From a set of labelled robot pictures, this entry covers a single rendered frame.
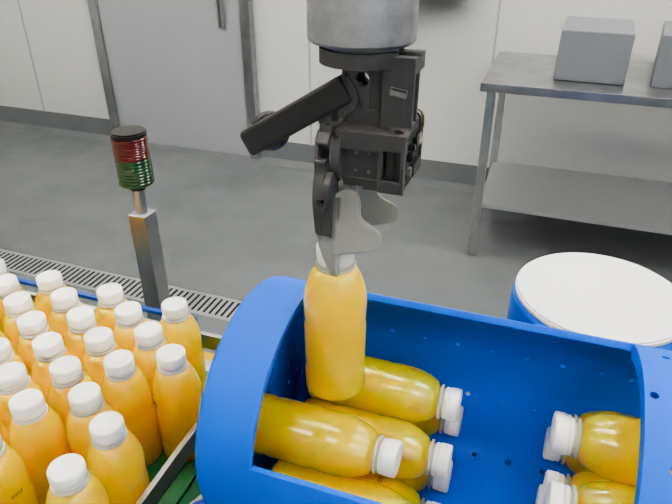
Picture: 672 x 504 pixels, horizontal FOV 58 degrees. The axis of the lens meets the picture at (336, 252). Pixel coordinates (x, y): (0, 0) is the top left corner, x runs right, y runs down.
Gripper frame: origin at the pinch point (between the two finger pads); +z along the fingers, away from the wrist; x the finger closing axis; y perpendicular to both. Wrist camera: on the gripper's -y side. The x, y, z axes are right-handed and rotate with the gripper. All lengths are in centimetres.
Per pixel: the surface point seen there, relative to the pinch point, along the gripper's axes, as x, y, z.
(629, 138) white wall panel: 324, 65, 82
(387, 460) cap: -6.6, 8.1, 19.5
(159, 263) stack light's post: 37, -50, 31
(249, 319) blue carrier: -3.7, -8.2, 7.7
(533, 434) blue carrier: 11.8, 22.8, 28.4
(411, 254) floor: 227, -37, 127
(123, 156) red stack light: 33, -51, 8
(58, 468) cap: -16.7, -25.6, 22.8
